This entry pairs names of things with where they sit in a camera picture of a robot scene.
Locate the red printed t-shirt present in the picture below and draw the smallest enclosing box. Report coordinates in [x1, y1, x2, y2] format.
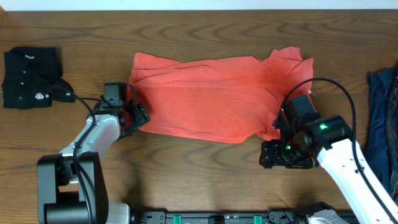
[129, 47, 313, 144]

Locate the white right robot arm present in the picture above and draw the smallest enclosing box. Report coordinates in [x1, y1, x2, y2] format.
[259, 116, 397, 223]

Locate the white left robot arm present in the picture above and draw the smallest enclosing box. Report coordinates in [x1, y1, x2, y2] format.
[37, 103, 150, 224]

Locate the dark blue garment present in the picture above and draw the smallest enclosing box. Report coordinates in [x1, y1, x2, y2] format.
[365, 68, 397, 202]

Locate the folded black polo shirt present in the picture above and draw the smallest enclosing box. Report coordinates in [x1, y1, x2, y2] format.
[2, 47, 75, 110]

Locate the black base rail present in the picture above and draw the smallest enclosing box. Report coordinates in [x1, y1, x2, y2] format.
[138, 210, 302, 224]

